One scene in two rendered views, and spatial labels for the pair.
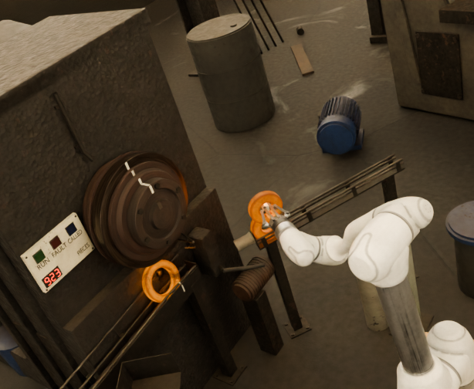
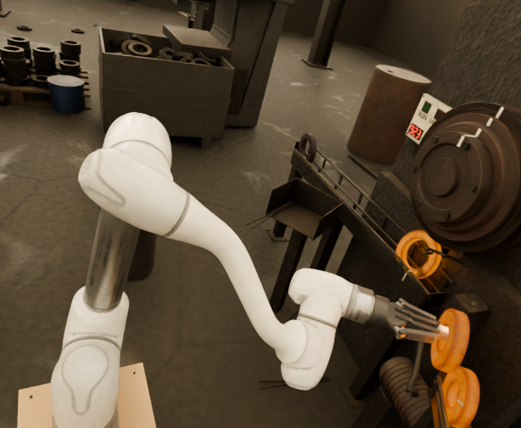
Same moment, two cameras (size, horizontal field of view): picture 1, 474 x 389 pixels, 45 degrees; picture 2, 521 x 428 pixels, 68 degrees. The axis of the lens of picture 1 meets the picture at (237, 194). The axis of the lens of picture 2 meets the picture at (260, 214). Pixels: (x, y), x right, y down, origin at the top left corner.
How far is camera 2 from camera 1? 2.17 m
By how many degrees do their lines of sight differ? 87
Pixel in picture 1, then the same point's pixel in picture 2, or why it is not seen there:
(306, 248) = (299, 276)
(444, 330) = (90, 357)
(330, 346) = not seen: outside the picture
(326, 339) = not seen: outside the picture
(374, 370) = not seen: outside the picture
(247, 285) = (391, 363)
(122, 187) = (469, 118)
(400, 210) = (125, 146)
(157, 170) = (502, 154)
